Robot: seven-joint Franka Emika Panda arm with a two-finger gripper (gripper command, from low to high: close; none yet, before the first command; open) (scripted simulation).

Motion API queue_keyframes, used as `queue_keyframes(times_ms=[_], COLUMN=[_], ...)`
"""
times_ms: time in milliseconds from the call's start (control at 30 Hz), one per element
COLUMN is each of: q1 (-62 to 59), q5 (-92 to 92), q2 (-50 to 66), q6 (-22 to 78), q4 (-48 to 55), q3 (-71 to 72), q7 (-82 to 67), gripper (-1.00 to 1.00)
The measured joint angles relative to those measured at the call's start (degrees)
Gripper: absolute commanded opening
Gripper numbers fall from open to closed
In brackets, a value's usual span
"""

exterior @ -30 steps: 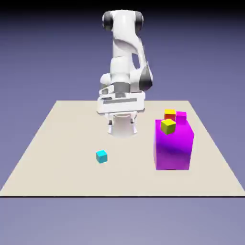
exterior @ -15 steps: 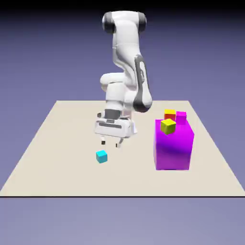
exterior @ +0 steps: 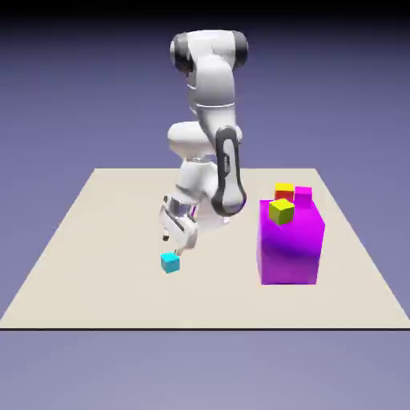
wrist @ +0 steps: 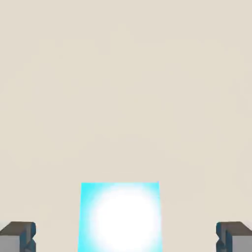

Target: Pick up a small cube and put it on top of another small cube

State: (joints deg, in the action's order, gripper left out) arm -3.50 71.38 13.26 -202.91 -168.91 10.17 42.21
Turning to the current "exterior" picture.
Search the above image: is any small yellow-green cube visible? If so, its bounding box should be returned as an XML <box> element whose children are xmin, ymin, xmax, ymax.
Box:
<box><xmin>268</xmin><ymin>198</ymin><xmax>295</xmax><ymax>226</ymax></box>

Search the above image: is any small magenta cube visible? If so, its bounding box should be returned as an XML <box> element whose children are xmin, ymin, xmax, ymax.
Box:
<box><xmin>293</xmin><ymin>186</ymin><xmax>313</xmax><ymax>210</ymax></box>

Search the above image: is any small cyan cube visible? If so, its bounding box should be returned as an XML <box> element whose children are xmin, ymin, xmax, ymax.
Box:
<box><xmin>160</xmin><ymin>251</ymin><xmax>181</xmax><ymax>275</ymax></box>

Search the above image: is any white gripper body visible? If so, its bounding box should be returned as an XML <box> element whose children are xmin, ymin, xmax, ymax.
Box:
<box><xmin>159</xmin><ymin>204</ymin><xmax>199</xmax><ymax>253</ymax></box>

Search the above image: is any large magenta box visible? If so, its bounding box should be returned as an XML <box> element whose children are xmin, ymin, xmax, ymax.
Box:
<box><xmin>256</xmin><ymin>199</ymin><xmax>327</xmax><ymax>286</ymax></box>

